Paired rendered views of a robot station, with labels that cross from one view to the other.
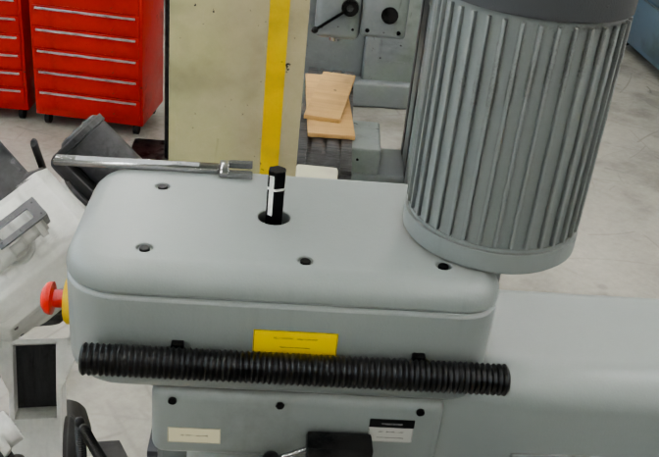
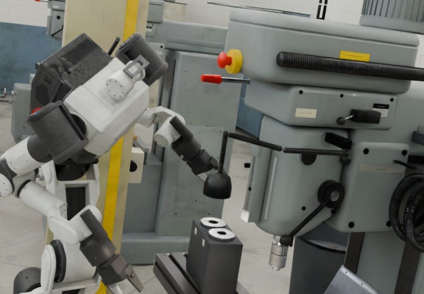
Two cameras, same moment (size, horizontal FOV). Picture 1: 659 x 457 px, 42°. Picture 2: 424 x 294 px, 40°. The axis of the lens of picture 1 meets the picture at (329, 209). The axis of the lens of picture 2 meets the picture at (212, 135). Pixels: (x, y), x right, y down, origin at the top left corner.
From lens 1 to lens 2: 1.08 m
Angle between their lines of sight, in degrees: 25
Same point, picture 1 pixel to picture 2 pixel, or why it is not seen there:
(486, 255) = (414, 24)
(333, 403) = (361, 94)
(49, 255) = (132, 97)
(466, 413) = (404, 103)
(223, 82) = not seen: hidden behind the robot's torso
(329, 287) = (368, 31)
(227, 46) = not seen: hidden behind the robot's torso
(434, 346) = (402, 62)
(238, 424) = (323, 106)
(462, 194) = not seen: outside the picture
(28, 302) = (124, 122)
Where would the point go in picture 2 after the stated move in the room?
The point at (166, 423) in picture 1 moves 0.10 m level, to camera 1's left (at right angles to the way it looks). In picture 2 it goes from (295, 105) to (257, 102)
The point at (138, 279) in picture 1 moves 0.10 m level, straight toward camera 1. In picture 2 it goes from (301, 23) to (332, 27)
